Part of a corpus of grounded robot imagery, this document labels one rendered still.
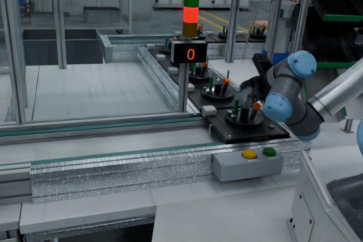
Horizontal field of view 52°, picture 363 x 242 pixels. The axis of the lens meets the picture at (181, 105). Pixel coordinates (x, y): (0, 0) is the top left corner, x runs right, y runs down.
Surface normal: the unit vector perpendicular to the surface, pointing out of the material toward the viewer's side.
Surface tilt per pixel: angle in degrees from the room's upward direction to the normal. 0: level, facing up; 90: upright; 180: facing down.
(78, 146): 0
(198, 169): 90
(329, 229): 90
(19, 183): 90
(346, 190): 28
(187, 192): 0
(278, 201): 0
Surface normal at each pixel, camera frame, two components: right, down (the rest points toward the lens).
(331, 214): -0.04, 0.39
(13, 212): 0.06, -0.92
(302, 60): 0.27, -0.22
